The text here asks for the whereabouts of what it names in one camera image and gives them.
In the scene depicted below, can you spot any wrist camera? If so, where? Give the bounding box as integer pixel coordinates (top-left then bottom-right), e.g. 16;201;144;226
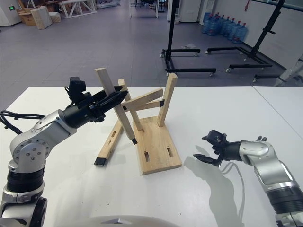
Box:
64;76;92;106
205;129;230;145

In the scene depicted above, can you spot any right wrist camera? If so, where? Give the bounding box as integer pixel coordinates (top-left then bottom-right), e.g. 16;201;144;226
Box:
205;129;230;145

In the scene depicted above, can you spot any blue water bottle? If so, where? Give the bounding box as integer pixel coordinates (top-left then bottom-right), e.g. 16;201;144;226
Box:
229;19;241;41
201;14;215;35
219;15;230;36
208;14;222;37
223;17;235;39
232;22;249;44

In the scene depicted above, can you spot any wooden seat board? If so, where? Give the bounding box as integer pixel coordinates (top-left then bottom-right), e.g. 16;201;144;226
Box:
131;116;183;176

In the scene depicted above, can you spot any wooden cross bar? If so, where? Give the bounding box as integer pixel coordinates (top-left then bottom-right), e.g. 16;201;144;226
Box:
122;87;164;112
139;100;165;112

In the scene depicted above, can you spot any white wrapped package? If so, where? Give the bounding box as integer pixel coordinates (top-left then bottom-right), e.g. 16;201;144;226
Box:
30;6;53;30

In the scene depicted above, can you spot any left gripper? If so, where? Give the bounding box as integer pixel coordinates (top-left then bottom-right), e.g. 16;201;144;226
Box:
59;85;129;130

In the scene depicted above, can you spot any white truss frame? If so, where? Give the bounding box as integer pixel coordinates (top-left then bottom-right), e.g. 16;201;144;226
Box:
58;0;98;19

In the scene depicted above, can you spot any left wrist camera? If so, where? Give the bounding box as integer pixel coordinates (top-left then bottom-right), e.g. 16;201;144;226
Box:
64;76;92;106

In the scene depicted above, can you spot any brown cardboard box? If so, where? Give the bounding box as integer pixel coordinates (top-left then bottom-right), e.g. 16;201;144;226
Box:
18;7;36;26

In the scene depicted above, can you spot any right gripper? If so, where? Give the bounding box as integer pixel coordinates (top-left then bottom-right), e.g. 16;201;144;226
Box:
193;134;242;169

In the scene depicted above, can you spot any black wheeled stand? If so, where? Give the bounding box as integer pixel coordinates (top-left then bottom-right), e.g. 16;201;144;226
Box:
205;0;283;83
160;0;217;77

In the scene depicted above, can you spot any wooden leg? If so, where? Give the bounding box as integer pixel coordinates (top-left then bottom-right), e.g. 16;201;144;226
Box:
157;72;178;128
94;68;139;145
118;79;144;132

